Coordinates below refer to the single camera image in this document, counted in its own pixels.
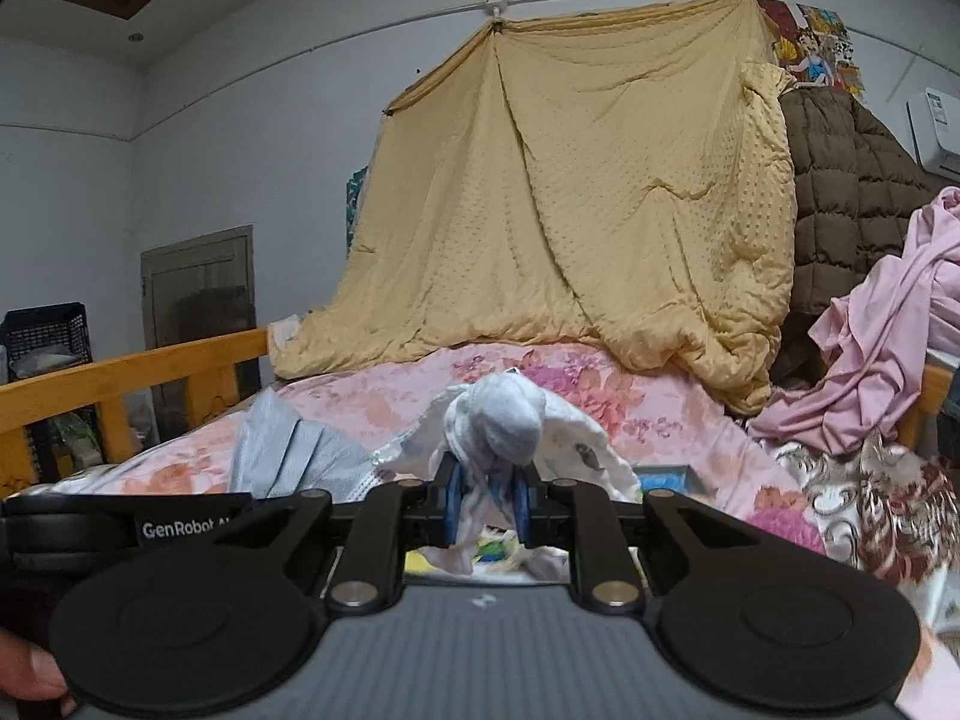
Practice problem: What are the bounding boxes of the colourful cartoon wall poster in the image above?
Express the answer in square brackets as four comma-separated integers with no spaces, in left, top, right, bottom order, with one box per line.
[757,0,867,102]

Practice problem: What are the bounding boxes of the white air conditioner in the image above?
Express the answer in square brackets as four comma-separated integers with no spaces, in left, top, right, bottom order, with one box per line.
[906,86,960,173]

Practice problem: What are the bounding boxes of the white star-print cloth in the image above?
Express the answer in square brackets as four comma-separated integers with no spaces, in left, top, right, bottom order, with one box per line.
[268,313,305,353]

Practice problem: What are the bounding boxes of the pink floral bed sheet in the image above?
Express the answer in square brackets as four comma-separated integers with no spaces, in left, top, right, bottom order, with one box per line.
[45,341,826,563]

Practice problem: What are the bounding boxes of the grey tray with colourful lining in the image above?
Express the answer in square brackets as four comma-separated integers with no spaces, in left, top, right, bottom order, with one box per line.
[405,465,702,586]

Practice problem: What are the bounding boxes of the patterned satin quilt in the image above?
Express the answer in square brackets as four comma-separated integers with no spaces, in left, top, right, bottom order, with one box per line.
[765,431,960,623]

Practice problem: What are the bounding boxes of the grey face mask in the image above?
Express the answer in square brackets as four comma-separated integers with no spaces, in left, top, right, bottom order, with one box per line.
[229,390,391,503]

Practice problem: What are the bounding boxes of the pink garment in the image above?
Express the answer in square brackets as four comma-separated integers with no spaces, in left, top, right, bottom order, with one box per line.
[746,187,960,458]

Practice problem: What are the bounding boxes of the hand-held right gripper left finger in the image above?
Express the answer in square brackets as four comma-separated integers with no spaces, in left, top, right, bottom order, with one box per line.
[217,457,464,612]

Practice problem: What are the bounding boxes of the white printed cloth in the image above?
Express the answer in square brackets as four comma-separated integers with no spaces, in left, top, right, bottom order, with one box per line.
[371,390,642,582]

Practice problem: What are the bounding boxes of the blue green wall poster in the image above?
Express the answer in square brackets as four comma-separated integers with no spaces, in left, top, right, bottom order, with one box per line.
[345,165,372,248]

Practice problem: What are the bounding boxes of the person's left hand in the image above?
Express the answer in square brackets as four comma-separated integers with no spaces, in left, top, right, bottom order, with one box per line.
[0,630,76,717]

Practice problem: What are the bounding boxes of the black plastic crate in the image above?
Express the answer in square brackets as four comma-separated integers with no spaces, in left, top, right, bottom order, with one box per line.
[0,302,102,481]

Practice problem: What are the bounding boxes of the yellow dotted blanket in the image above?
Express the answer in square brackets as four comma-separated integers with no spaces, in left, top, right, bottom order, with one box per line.
[268,0,797,417]

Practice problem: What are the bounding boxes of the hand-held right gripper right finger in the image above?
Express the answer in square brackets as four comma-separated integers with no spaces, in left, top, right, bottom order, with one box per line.
[512,465,758,612]

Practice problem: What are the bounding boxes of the brown quilted jacket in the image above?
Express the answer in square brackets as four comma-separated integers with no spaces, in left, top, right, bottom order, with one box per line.
[772,86,938,383]

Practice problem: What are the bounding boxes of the grey wooden door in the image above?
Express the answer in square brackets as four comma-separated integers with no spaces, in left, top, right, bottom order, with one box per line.
[141,225,260,391]

